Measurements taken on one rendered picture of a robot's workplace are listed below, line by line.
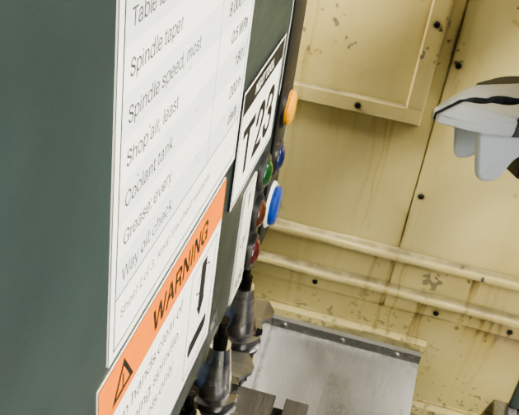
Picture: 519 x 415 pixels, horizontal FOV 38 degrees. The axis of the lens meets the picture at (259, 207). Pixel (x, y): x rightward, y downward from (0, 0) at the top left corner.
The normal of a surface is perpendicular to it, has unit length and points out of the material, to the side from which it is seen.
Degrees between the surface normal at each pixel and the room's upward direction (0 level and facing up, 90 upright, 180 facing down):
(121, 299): 90
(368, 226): 90
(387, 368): 25
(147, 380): 90
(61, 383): 90
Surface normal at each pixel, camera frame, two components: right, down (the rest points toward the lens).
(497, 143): 0.22, 0.55
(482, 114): -0.17, -0.32
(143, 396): 0.96, 0.23
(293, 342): 0.01, -0.55
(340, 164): -0.24, 0.50
